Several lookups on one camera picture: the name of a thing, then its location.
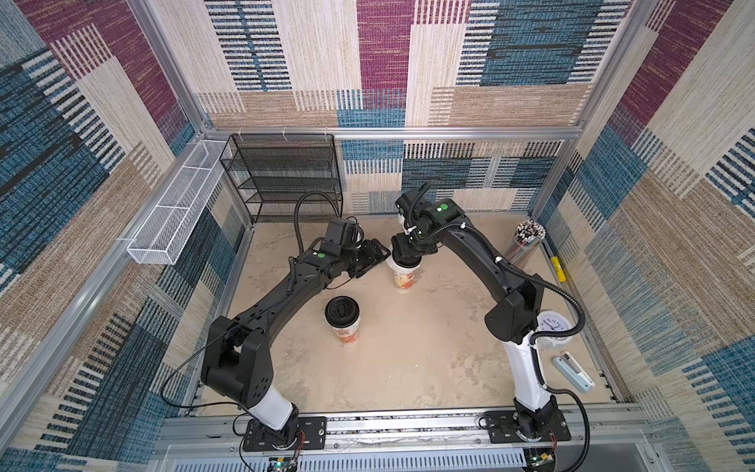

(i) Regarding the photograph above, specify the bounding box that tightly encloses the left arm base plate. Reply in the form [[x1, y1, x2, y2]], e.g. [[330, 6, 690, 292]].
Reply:
[[241, 416, 328, 452]]

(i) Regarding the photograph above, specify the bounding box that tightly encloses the white round clock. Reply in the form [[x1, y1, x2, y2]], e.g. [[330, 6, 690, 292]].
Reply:
[[537, 310, 573, 349]]

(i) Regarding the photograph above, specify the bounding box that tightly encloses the paper milk tea cup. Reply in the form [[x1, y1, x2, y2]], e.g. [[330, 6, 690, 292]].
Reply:
[[324, 296, 361, 343], [391, 269, 418, 293]]

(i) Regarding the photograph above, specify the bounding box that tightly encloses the white stapler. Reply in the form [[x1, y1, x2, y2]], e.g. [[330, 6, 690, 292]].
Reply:
[[552, 351, 596, 393]]

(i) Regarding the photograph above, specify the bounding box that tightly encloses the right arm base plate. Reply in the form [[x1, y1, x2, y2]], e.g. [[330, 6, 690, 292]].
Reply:
[[478, 410, 572, 444]]

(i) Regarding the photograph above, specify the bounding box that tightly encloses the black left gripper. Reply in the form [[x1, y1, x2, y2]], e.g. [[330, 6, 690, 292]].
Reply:
[[340, 239, 393, 279]]

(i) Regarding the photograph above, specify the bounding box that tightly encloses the black wire shelf rack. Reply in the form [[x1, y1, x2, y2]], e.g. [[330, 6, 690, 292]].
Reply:
[[219, 134, 343, 223]]

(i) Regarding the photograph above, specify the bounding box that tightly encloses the yellow marker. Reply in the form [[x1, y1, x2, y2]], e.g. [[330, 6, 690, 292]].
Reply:
[[551, 256, 567, 283]]

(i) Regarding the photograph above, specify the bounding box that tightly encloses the black cup lid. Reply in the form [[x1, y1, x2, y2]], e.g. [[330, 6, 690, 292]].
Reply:
[[391, 251, 422, 269], [324, 296, 360, 328]]

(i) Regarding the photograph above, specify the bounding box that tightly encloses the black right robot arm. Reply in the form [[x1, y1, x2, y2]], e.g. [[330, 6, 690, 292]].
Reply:
[[391, 183, 591, 471]]

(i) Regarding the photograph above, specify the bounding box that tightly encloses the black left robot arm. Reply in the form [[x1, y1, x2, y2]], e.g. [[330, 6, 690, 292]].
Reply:
[[196, 191, 390, 450]]

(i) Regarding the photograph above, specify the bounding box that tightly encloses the white mesh wall basket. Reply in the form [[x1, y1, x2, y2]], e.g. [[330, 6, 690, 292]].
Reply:
[[127, 141, 225, 266]]

